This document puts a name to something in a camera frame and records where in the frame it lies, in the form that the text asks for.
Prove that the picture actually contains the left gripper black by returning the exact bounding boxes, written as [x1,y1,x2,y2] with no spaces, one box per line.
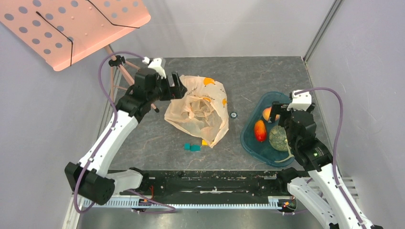
[148,72,187,104]

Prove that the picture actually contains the orange fake fruit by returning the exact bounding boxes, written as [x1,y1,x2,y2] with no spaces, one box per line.
[254,120,267,142]
[262,107,280,122]

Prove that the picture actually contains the green netted fake melon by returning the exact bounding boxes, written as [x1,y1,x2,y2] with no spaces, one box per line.
[269,125,294,163]

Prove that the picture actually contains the translucent orange plastic bag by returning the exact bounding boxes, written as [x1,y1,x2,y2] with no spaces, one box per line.
[164,75,229,148]

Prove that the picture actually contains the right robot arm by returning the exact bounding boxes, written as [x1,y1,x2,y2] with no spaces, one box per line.
[270,101,380,229]

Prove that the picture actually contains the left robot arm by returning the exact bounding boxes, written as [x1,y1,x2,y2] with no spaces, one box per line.
[64,68,187,205]

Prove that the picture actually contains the teal transparent plastic tray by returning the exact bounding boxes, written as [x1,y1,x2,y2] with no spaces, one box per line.
[240,92,295,167]

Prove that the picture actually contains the teal cube block right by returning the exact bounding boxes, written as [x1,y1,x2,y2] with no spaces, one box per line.
[190,145,201,152]

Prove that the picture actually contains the pink music stand tripod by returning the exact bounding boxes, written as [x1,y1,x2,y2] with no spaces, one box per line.
[104,44,160,113]

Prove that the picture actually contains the pink perforated music stand desk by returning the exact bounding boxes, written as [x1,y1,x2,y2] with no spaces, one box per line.
[0,0,151,71]

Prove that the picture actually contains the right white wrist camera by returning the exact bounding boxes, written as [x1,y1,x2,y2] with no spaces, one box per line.
[287,90,312,111]

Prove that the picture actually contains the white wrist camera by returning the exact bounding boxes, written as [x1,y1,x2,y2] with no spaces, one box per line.
[287,90,312,111]
[142,57,167,79]

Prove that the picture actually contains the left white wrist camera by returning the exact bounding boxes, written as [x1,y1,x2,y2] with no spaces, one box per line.
[142,57,167,79]

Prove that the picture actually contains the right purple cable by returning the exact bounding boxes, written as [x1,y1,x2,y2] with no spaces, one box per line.
[278,87,368,229]

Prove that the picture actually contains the purple cable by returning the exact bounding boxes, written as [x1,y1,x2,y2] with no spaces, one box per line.
[73,51,177,215]
[278,87,368,229]

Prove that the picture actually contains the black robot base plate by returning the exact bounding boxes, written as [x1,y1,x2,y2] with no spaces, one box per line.
[135,170,289,197]

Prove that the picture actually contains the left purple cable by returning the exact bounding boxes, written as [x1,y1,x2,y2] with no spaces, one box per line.
[73,51,177,215]

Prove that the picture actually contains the aluminium frame rail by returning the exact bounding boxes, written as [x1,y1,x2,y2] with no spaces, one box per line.
[62,177,127,229]

